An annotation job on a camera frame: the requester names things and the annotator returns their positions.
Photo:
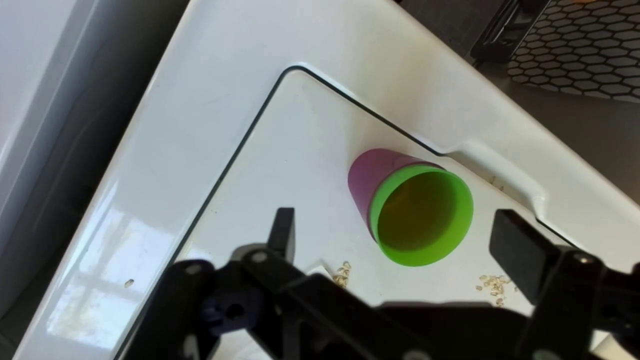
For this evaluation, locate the white washing machine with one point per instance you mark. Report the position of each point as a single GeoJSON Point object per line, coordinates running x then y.
{"type": "Point", "coordinates": [232, 52]}

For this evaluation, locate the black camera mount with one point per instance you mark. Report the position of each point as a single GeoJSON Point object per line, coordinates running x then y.
{"type": "Point", "coordinates": [510, 31]}

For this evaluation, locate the green plastic cup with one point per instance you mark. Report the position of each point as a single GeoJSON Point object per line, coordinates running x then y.
{"type": "Point", "coordinates": [421, 220]}

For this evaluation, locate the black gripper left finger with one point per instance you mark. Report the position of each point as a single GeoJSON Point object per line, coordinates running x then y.
{"type": "Point", "coordinates": [280, 233]}

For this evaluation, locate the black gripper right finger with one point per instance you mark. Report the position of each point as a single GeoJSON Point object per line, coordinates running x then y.
{"type": "Point", "coordinates": [523, 257]}

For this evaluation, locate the spilled oat crumbs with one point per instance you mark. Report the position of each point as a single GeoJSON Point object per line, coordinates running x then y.
{"type": "Point", "coordinates": [342, 272]}
{"type": "Point", "coordinates": [493, 284]}

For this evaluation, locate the purple plastic cup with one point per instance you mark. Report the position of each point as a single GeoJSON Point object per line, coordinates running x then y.
{"type": "Point", "coordinates": [373, 174]}

